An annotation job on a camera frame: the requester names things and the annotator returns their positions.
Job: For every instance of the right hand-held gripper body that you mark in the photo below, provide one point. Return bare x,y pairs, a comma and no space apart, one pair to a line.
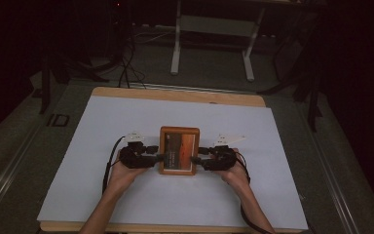
222,157

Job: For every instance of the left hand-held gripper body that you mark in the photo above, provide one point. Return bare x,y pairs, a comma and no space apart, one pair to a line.
134,156

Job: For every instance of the wooden picture frame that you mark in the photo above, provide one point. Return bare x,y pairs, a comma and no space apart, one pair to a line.
179,150

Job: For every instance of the person's right hand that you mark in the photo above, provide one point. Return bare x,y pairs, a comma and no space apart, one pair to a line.
235,175

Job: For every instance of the person's left hand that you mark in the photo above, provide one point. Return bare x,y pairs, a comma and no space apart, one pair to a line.
125,177

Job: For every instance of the white table sheet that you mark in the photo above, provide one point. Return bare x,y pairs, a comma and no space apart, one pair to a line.
162,113

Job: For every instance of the wooden table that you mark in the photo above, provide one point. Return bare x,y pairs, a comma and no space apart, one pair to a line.
175,95

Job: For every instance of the black floor socket plate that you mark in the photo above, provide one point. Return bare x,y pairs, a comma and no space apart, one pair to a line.
58,120

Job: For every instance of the black metal stand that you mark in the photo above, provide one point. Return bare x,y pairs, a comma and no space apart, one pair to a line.
311,97
45,81

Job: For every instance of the white metal desk frame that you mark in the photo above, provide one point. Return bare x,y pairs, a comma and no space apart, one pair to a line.
175,48

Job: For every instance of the metal floor rail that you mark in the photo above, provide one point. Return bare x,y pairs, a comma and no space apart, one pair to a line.
334,182
3,185

